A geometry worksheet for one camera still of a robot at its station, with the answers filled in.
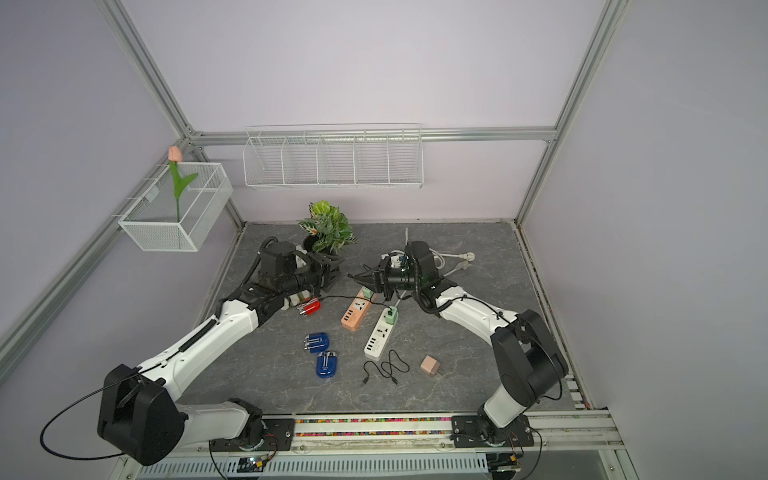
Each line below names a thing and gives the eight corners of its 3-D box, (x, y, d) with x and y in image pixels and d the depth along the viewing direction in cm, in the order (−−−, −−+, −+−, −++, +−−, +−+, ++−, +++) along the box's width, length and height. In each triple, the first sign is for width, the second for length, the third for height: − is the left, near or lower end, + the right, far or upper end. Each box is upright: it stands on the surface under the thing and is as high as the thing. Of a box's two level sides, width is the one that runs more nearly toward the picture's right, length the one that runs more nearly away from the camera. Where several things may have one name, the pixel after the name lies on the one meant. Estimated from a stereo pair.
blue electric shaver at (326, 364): (316, 377, 85) (314, 373, 82) (320, 356, 89) (317, 351, 86) (336, 377, 85) (334, 373, 82) (338, 355, 89) (336, 351, 86)
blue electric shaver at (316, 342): (304, 353, 89) (301, 349, 87) (307, 336, 93) (305, 332, 90) (328, 353, 89) (326, 349, 87) (330, 336, 93) (328, 332, 90)
